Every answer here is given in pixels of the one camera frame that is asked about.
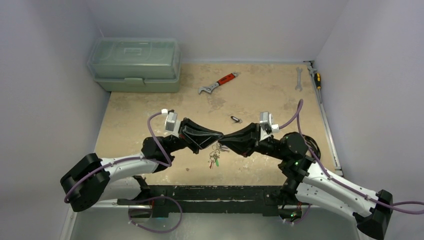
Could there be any loose black key tag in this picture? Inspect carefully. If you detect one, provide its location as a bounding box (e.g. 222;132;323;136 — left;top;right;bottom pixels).
230;116;243;124

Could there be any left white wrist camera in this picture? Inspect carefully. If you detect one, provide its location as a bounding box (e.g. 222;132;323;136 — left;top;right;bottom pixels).
161;108;181;137

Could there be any aluminium frame rail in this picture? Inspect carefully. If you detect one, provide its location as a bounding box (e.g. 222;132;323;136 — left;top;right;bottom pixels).
303;60;344;178

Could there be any green plastic toolbox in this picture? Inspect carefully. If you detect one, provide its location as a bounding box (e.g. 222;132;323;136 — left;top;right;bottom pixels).
87;37;182;93

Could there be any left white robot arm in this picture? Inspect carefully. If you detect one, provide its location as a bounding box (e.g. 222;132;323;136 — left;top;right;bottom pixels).
59;118;223;212

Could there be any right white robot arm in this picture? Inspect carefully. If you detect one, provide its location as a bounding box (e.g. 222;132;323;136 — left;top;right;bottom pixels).
218;123;393;240

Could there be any yellow black screwdriver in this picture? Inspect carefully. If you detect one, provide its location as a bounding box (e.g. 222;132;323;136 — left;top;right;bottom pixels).
314;72;321;91

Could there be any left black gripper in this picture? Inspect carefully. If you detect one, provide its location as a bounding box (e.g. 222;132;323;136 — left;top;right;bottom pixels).
165;117;223;154

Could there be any red handled adjustable wrench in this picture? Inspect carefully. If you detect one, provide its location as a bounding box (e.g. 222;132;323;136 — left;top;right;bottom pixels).
198;72;239;95

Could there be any silver open end wrench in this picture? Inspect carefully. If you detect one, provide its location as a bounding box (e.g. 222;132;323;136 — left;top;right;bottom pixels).
295;67;303;92

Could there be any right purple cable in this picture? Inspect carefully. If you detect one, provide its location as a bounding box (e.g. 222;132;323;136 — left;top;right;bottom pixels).
278;98;424;216

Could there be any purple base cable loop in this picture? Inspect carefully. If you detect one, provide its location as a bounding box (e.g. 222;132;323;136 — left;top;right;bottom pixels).
128;193;185;234

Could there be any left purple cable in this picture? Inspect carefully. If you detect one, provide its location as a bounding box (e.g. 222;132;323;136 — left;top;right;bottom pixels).
63;111;173;204

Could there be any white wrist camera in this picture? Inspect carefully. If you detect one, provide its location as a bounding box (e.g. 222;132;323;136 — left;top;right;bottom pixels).
259;111;280;134
161;108;181;137

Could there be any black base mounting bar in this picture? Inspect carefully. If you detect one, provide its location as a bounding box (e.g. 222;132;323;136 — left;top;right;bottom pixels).
117;185;306;222

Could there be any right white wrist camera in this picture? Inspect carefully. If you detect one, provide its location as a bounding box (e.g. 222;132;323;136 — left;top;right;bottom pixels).
259;111;280;134

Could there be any large perforated metal keyring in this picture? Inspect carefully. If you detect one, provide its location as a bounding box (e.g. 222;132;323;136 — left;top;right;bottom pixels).
208;143;230;169

